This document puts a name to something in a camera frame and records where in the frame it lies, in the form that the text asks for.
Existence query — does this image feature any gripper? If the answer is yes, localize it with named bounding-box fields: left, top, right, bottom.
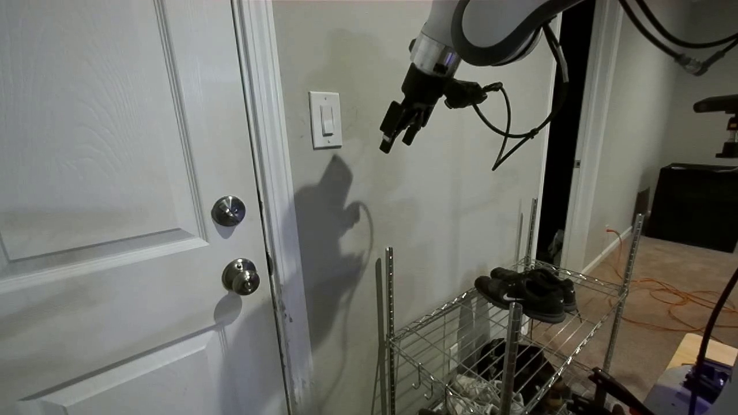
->
left=379, top=62, right=449, bottom=154

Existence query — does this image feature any silver door knob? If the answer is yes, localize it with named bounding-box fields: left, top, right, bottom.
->
left=221, top=258, right=261, bottom=296

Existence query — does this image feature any chrome wire shoe rack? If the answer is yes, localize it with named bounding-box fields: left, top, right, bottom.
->
left=384, top=198, right=646, bottom=415

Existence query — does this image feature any pair of white shoes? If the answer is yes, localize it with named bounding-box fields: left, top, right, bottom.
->
left=445, top=373, right=526, bottom=415

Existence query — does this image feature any silver deadbolt lock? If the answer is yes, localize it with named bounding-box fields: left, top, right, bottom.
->
left=210, top=195, right=247, bottom=227

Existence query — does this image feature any red and black clamp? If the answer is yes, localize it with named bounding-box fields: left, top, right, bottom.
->
left=587, top=368, right=655, bottom=415

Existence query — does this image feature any white wall switch plate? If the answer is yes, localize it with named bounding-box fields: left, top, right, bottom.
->
left=308, top=90, right=343, bottom=150

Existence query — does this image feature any camera on mount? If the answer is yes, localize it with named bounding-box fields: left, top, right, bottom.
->
left=692, top=95, right=738, bottom=160

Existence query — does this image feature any pair of dark shoes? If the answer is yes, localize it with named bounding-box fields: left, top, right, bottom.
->
left=477, top=338, right=559, bottom=399

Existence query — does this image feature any white panel door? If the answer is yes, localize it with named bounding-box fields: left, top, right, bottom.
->
left=0, top=0, right=292, bottom=415

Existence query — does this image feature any orange cable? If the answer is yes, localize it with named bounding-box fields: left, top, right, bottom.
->
left=605, top=227, right=738, bottom=333

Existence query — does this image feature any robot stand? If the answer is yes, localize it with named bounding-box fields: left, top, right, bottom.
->
left=642, top=333, right=738, bottom=415

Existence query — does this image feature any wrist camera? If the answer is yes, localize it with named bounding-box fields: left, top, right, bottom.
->
left=443, top=78, right=489, bottom=110

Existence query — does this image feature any black cabinet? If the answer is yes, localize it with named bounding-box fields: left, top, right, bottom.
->
left=644, top=163, right=738, bottom=254

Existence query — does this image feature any black sneaker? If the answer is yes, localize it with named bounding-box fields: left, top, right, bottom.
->
left=490, top=266, right=579, bottom=314
left=474, top=275, right=567, bottom=324

